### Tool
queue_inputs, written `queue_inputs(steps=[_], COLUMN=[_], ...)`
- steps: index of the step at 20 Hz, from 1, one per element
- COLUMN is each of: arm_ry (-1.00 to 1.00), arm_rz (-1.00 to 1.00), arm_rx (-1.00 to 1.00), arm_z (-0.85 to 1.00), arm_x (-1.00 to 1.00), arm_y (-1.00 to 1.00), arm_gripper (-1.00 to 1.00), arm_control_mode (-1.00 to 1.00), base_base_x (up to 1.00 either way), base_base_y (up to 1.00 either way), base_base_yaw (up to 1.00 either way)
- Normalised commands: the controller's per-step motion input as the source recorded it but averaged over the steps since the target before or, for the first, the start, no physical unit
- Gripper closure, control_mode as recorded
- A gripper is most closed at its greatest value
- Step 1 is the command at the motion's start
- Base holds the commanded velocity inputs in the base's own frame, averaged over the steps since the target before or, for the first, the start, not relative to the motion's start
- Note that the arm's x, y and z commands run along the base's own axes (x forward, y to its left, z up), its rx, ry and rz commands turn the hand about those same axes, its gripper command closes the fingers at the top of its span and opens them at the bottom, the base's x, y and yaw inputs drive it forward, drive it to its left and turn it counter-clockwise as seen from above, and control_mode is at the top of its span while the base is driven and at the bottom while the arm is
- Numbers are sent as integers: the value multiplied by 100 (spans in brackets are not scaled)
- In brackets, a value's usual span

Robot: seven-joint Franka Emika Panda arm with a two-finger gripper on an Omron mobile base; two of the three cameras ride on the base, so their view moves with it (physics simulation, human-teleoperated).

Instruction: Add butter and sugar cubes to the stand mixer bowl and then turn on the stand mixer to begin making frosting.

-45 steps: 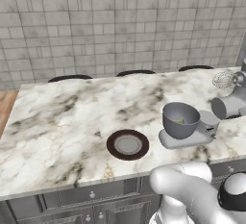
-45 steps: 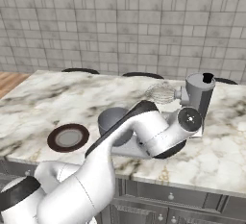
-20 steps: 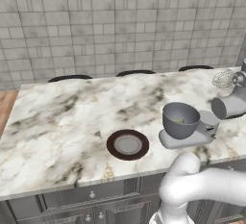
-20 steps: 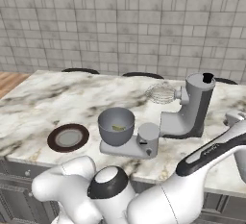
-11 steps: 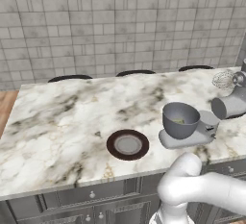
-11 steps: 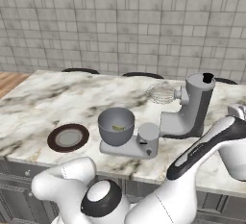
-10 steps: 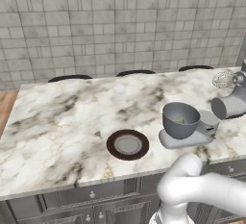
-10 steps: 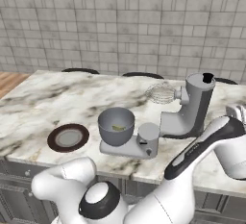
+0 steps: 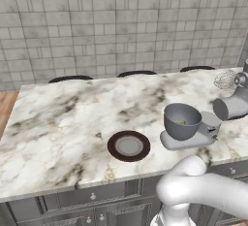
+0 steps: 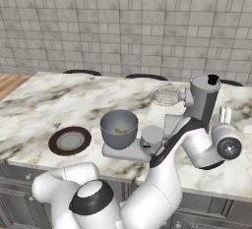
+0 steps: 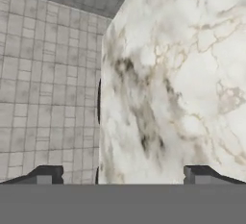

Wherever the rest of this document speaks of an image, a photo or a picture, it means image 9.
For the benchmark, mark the grey mixer bowl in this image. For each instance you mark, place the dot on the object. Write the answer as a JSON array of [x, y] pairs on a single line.
[[180, 129]]

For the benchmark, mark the black stool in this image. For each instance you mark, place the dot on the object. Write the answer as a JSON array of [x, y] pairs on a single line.
[[137, 73], [197, 68], [69, 78]]

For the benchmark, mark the grey stand mixer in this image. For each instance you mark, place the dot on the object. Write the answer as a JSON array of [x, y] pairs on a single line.
[[237, 105]]

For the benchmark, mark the silver cupboard knob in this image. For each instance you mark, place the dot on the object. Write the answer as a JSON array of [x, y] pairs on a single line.
[[101, 217], [88, 219]]

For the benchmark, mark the silver drawer knob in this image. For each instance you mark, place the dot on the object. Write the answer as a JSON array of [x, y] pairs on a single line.
[[93, 196], [232, 171]]

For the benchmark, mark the dark brown plate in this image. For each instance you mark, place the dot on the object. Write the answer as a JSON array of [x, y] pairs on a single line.
[[129, 146]]

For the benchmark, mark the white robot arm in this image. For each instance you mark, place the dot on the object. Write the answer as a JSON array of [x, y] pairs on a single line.
[[206, 191]]

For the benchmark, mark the grey drawer front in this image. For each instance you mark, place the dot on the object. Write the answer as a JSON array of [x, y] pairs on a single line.
[[113, 192], [240, 169]]

